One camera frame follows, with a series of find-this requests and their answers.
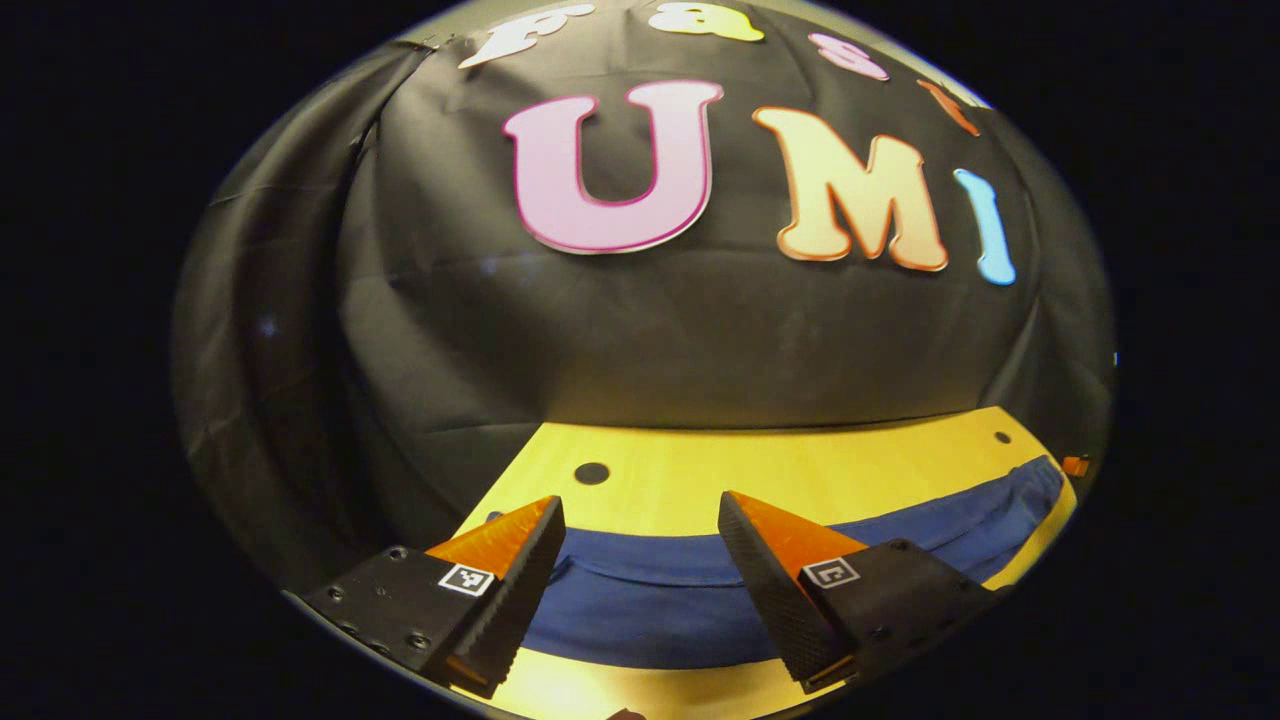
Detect blue denim jeans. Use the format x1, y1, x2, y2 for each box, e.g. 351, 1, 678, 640
487, 455, 1066, 671

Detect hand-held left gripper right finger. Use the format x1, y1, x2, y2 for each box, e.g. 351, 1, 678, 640
717, 490, 1004, 695

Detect black backdrop cloth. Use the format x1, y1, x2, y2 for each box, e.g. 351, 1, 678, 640
170, 0, 1116, 601

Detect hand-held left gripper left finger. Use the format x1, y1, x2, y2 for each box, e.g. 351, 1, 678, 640
300, 495, 567, 699

